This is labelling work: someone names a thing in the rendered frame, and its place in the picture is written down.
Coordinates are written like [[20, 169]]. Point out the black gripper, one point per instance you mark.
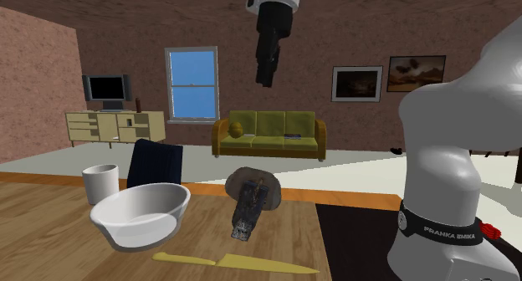
[[275, 21]]

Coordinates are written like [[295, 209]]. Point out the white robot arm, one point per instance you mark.
[[444, 125]]

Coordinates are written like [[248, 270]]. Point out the white-framed window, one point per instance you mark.
[[192, 84]]

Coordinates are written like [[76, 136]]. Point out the green sofa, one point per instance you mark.
[[269, 143]]

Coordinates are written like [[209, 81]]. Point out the round grey-brown board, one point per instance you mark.
[[240, 177]]

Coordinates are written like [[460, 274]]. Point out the black television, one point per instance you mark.
[[107, 87]]

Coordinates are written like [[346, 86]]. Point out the dark blue chair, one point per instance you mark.
[[155, 162]]

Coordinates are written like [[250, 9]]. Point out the dark grey oblong gadget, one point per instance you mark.
[[246, 208]]

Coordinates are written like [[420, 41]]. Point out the beige sideboard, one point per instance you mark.
[[106, 127]]

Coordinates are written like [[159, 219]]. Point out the dark robot stand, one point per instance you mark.
[[350, 243]]

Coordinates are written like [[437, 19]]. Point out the white bowl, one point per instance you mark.
[[140, 215]]

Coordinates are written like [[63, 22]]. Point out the white cup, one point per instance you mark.
[[100, 184]]

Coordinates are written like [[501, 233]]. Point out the yellow knife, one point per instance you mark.
[[244, 264]]

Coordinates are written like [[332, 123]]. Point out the grey-framed dark wall picture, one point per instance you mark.
[[357, 84]]

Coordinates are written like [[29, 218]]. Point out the black-framed brown wall picture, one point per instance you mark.
[[416, 73]]

